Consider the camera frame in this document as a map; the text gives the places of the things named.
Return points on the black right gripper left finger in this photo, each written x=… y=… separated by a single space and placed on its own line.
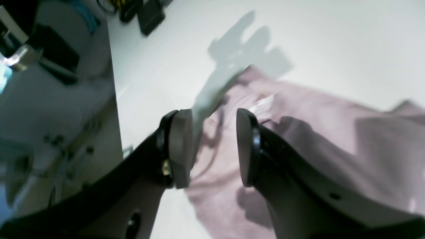
x=123 y=204

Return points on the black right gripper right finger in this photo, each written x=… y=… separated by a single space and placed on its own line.
x=306 y=204

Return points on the mauve T-shirt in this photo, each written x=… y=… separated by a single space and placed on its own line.
x=379 y=155

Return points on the black power adapter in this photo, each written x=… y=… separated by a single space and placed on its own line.
x=150 y=15

